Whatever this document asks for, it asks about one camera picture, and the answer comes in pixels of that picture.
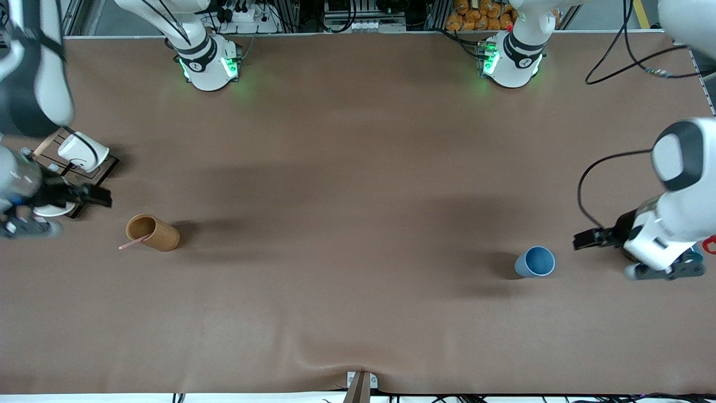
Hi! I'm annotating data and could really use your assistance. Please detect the blue plastic cup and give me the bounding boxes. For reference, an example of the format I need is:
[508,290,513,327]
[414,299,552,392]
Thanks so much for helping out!
[514,246,556,279]

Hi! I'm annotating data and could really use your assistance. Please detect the white ceramic cup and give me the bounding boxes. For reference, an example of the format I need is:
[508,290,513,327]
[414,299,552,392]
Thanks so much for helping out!
[57,131,110,173]

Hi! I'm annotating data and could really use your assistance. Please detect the brown wooden chopstick holder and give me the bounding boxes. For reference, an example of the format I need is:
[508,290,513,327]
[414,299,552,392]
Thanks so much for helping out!
[125,214,181,252]

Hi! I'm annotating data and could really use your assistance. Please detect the wooden mug tree stand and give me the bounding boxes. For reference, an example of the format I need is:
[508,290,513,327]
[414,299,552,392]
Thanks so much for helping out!
[614,210,642,264]

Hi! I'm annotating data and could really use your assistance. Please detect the white plate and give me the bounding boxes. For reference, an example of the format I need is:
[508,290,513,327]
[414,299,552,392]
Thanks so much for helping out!
[32,201,77,218]

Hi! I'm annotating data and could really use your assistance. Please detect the white power strip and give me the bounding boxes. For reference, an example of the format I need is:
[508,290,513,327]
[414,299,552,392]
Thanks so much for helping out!
[219,4,270,24]

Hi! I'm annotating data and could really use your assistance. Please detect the white terminal block row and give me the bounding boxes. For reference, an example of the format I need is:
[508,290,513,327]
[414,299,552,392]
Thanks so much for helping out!
[329,19,407,32]

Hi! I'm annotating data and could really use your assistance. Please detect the black wire dish rack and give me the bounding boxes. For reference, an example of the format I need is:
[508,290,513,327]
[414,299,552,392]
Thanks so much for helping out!
[32,127,120,219]

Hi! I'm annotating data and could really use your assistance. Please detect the black cable with connector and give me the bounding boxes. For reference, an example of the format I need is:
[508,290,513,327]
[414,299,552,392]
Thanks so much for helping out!
[585,0,700,86]

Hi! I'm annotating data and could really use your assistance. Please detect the metal table edge bracket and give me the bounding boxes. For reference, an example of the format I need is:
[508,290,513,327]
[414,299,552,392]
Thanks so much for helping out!
[342,371,379,403]

